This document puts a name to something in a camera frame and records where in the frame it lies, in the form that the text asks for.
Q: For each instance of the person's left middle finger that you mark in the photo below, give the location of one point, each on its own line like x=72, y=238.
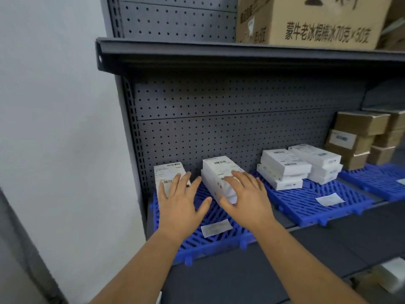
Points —
x=185, y=183

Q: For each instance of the white plastic container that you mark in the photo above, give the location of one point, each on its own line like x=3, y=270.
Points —
x=394, y=275

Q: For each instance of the blue plastic grid mat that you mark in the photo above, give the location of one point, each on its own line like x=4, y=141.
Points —
x=373, y=178
x=221, y=243
x=300, y=202

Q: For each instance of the person's right middle finger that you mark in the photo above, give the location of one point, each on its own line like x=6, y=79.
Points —
x=250, y=181

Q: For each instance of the stack of small brown cartons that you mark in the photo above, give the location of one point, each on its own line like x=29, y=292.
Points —
x=360, y=123

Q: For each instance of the person's left forearm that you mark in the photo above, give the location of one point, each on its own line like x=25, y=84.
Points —
x=142, y=269

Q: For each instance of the person's right little finger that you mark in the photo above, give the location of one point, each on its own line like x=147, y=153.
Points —
x=264, y=190

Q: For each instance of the white paper label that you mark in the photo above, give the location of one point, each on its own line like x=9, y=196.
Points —
x=216, y=227
x=401, y=181
x=330, y=199

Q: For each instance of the person's left thumb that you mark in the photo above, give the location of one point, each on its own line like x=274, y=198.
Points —
x=204, y=205

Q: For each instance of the person's left little finger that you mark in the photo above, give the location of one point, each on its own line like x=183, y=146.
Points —
x=161, y=193

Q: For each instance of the dark grey metal shelf unit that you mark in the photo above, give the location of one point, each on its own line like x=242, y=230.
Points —
x=221, y=132

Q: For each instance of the person's right forearm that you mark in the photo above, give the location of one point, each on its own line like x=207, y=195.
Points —
x=300, y=265

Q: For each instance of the large printed cardboard box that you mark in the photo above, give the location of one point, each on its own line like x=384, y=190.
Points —
x=300, y=22

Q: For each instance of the person's right thumb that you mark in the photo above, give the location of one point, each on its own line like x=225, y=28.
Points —
x=227, y=204

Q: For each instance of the person's right hand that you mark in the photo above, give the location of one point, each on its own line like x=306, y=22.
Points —
x=253, y=205

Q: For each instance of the pile of white packages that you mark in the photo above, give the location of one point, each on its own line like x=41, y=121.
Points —
x=284, y=163

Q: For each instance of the plain brown cardboard box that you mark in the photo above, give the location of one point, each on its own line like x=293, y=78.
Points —
x=394, y=31

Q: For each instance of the person's left hand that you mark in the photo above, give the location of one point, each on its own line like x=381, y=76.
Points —
x=178, y=212

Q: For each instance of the white product box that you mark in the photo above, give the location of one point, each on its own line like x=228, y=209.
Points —
x=218, y=167
x=167, y=171
x=211, y=188

